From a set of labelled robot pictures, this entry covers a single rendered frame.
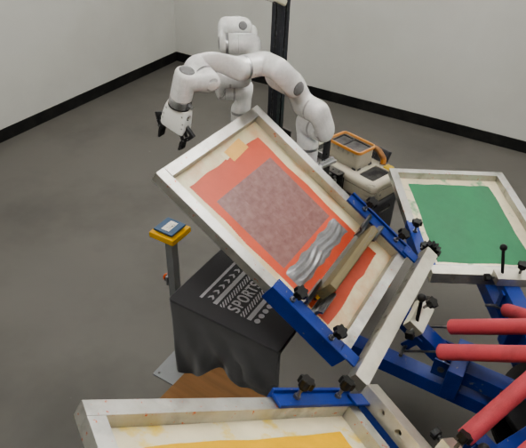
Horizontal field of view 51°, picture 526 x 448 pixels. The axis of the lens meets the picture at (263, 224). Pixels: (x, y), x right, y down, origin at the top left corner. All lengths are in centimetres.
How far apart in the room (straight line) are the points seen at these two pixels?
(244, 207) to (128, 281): 195
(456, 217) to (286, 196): 104
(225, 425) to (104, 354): 203
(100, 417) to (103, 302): 247
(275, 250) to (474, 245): 108
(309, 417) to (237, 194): 74
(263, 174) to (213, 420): 95
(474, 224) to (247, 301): 115
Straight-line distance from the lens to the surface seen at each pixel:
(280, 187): 193
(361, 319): 179
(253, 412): 131
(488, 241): 261
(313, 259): 182
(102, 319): 343
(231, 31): 245
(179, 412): 118
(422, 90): 567
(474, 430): 166
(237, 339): 200
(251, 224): 176
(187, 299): 211
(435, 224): 262
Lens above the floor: 242
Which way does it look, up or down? 37 degrees down
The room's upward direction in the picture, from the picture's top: 2 degrees clockwise
